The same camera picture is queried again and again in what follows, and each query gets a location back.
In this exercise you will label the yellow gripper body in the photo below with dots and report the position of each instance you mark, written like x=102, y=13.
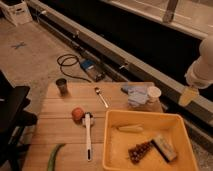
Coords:
x=188, y=95

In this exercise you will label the light blue towel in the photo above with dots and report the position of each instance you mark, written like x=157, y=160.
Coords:
x=137, y=95

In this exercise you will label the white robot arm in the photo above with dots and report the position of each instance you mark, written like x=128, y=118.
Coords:
x=200, y=73

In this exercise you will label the rectangular sponge block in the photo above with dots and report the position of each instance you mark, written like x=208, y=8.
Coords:
x=164, y=148

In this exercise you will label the yellow plastic bin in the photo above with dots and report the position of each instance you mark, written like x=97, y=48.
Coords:
x=170, y=126

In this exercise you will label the bunch of dark grapes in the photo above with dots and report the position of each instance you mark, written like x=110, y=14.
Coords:
x=139, y=151

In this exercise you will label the metal spoon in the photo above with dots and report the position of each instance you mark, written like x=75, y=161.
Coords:
x=98, y=92

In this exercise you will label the blue power box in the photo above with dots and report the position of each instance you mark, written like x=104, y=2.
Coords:
x=92, y=70

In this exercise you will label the orange ball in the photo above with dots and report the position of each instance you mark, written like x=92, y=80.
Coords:
x=77, y=114

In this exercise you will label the dark metal cup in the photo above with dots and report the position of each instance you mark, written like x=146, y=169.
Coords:
x=62, y=86

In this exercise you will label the black chair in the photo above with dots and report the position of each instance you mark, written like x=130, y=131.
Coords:
x=13, y=120

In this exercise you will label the white cardboard box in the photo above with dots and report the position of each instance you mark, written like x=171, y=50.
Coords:
x=17, y=14

